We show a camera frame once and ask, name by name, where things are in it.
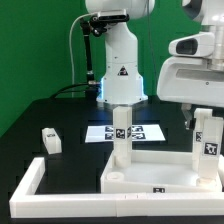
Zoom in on white desk top tray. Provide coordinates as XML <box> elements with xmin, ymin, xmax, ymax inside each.
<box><xmin>100</xmin><ymin>150</ymin><xmax>222</xmax><ymax>193</ymax></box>

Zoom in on white camera cable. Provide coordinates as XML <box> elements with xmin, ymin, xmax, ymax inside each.
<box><xmin>68</xmin><ymin>12</ymin><xmax>98</xmax><ymax>98</ymax></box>

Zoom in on white L-shaped fence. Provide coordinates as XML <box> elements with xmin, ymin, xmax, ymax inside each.
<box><xmin>9</xmin><ymin>157</ymin><xmax>224</xmax><ymax>218</ymax></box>

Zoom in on black grey camera on stand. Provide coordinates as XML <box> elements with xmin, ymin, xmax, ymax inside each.
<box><xmin>91</xmin><ymin>9</ymin><xmax>129</xmax><ymax>23</ymax></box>

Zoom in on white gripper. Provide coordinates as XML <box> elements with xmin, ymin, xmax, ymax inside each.
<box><xmin>157</xmin><ymin>31</ymin><xmax>224</xmax><ymax>130</ymax></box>

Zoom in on black cables at base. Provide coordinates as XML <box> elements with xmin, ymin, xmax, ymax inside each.
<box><xmin>49</xmin><ymin>82</ymin><xmax>101</xmax><ymax>100</ymax></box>

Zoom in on fiducial marker sheet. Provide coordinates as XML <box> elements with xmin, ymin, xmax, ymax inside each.
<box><xmin>85</xmin><ymin>124</ymin><xmax>165</xmax><ymax>143</ymax></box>

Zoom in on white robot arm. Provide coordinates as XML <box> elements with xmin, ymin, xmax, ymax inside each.
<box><xmin>85</xmin><ymin>0</ymin><xmax>224</xmax><ymax>108</ymax></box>

